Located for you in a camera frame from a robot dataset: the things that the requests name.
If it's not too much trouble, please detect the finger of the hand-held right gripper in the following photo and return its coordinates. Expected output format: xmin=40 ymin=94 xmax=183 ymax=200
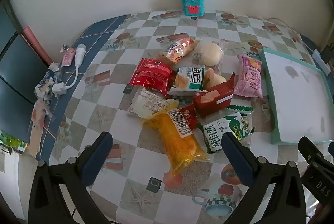
xmin=298 ymin=137 xmax=334 ymax=171

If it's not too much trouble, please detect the teal cube box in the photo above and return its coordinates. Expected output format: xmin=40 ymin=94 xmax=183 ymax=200
xmin=182 ymin=0 xmax=205 ymax=16

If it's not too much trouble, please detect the checkered printed tablecloth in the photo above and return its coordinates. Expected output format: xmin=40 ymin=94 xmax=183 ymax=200
xmin=30 ymin=11 xmax=334 ymax=224

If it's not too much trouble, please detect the white charging cable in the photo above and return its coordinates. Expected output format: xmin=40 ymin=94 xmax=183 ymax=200
xmin=51 ymin=44 xmax=86 ymax=95

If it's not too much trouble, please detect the clear plastic wrapper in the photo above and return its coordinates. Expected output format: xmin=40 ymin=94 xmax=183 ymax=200
xmin=29 ymin=99 xmax=53 ymax=157

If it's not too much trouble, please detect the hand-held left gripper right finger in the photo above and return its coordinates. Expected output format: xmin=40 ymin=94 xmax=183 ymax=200
xmin=220 ymin=132 xmax=307 ymax=224

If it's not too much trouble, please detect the orange yellow snack packet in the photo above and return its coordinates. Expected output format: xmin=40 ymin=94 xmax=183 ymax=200
xmin=141 ymin=108 xmax=210 ymax=183

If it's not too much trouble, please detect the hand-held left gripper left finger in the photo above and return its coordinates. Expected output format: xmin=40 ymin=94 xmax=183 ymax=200
xmin=28 ymin=131 xmax=114 ymax=224

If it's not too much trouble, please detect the white green snack packet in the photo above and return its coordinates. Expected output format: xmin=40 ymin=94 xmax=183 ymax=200
xmin=167 ymin=67 xmax=205 ymax=96

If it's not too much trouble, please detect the pink snack packet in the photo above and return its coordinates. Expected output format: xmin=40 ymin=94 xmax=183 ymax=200
xmin=233 ymin=54 xmax=263 ymax=98

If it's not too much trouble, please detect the bright red snack packet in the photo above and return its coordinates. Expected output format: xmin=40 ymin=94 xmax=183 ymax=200
xmin=129 ymin=58 xmax=175 ymax=98

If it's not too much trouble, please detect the clear orange printed snack packet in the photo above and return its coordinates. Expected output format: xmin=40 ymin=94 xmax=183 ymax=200
xmin=160 ymin=37 xmax=197 ymax=64

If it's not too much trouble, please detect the green biscuit packet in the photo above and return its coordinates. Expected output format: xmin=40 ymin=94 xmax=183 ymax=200
xmin=200 ymin=112 xmax=255 ymax=154

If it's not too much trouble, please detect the small red snack packet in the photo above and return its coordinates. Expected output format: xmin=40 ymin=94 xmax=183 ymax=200
xmin=179 ymin=105 xmax=200 ymax=130

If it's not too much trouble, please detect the teal rimmed white tray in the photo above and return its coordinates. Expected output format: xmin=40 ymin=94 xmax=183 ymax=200
xmin=262 ymin=48 xmax=334 ymax=146

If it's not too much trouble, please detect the black power adapter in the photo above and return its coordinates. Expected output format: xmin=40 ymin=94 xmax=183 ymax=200
xmin=322 ymin=43 xmax=334 ymax=63

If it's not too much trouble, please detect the crumpled printed wrapper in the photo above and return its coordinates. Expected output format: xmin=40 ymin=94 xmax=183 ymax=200
xmin=35 ymin=62 xmax=62 ymax=102

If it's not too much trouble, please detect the round bun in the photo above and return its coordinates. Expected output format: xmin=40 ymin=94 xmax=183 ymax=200
xmin=193 ymin=40 xmax=225 ymax=66

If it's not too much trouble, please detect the white power strip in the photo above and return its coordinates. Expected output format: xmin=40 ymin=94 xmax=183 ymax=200
xmin=312 ymin=49 xmax=332 ymax=74

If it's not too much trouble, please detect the dark red snack packet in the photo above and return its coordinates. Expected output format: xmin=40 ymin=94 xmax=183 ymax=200
xmin=193 ymin=73 xmax=235 ymax=117

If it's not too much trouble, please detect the small pink sachet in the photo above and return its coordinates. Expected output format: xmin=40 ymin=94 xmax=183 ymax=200
xmin=61 ymin=52 xmax=77 ymax=67

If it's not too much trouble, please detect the green zigzag edged snack packet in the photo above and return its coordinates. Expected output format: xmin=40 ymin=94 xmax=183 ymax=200
xmin=226 ymin=105 xmax=254 ymax=113

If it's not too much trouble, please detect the small pale bun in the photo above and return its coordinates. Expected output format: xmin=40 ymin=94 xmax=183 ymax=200
xmin=204 ymin=69 xmax=227 ymax=90

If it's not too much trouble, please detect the green printed package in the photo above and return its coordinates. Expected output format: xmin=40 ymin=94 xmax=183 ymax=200
xmin=0 ymin=130 xmax=29 ymax=154

